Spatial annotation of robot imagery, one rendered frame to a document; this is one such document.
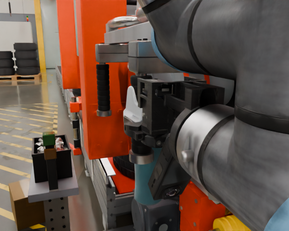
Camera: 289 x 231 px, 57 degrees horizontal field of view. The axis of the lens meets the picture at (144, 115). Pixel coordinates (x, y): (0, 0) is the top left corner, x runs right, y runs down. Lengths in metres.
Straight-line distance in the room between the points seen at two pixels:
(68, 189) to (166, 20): 0.85
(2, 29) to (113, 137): 10.77
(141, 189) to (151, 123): 0.53
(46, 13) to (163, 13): 13.32
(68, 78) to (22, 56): 5.97
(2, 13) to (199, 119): 13.60
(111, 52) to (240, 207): 0.62
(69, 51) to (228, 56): 2.75
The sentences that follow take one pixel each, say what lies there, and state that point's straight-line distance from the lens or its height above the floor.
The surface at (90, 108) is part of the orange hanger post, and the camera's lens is 0.99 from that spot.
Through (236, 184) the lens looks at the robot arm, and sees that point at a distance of 0.18.
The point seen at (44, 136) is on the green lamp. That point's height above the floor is 0.66.
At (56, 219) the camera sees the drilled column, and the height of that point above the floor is 0.21.
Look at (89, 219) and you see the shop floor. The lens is 1.65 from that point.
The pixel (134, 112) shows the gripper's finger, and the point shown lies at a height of 0.85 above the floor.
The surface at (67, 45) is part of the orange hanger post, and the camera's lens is 2.90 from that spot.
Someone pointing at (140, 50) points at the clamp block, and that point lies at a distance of 0.41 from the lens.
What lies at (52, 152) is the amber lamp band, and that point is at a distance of 0.96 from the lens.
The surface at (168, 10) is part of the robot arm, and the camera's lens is 0.24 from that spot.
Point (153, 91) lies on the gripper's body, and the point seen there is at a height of 0.89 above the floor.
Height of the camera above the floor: 0.94
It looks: 14 degrees down
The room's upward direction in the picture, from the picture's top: straight up
